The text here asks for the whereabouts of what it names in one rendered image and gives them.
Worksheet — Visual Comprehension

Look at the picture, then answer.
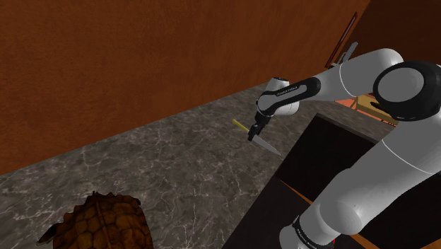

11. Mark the wooden chair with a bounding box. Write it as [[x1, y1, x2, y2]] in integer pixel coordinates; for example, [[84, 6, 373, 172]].
[[351, 93, 400, 127]]

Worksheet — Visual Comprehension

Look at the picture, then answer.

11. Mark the brown turtle figure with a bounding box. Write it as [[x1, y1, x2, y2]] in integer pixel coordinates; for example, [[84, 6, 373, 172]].
[[35, 191, 155, 249]]

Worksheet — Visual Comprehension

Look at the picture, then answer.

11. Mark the yellow handled knife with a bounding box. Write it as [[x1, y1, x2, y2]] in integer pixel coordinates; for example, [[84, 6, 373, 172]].
[[231, 118, 282, 157]]

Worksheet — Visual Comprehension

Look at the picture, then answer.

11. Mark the red framed door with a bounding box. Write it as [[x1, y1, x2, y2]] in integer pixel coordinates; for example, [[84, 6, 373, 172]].
[[324, 11, 359, 69]]

